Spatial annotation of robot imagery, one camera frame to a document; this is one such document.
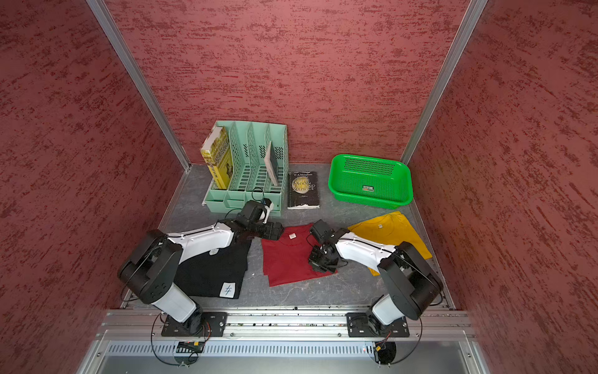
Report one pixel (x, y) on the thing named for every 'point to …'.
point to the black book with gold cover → (303, 190)
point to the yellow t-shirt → (392, 229)
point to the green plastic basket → (370, 182)
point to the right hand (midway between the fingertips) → (314, 271)
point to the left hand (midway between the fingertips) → (273, 231)
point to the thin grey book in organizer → (271, 164)
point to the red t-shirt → (286, 261)
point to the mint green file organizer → (250, 181)
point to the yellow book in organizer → (216, 153)
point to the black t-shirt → (220, 275)
